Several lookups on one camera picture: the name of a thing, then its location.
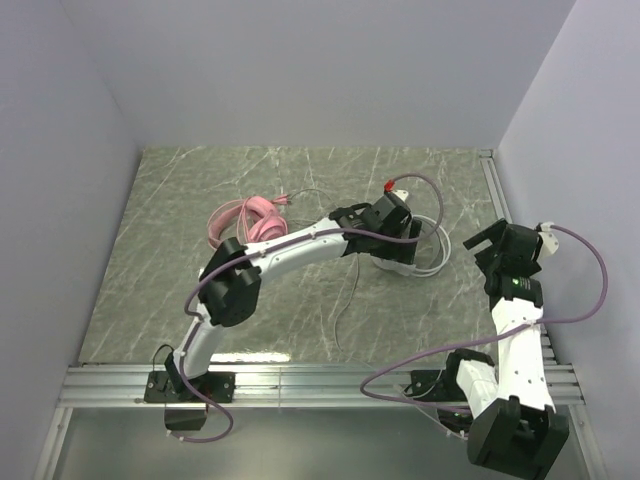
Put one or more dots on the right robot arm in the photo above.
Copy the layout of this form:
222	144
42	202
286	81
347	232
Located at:
515	427

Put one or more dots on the front aluminium rail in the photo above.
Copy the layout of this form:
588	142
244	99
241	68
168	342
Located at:
256	386

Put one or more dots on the pink headphones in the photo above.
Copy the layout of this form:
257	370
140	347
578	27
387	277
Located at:
256	219

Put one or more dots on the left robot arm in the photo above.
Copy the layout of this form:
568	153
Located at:
229	286

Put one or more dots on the aluminium rail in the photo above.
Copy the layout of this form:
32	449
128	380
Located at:
256	386
500	200

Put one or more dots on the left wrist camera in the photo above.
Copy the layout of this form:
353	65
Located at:
397	190

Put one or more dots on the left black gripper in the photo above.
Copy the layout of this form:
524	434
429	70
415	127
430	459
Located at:
403	245

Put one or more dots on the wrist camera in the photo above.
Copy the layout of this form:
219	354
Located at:
549	242
397	190

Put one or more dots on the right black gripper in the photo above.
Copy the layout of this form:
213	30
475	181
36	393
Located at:
486	239

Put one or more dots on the white headphones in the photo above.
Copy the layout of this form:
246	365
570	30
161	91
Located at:
428	258

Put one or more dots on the right aluminium rail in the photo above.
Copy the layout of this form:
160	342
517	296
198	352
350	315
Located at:
500	200

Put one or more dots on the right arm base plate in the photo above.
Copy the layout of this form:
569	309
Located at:
426	386

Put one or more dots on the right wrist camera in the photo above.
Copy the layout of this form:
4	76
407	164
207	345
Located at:
549	242

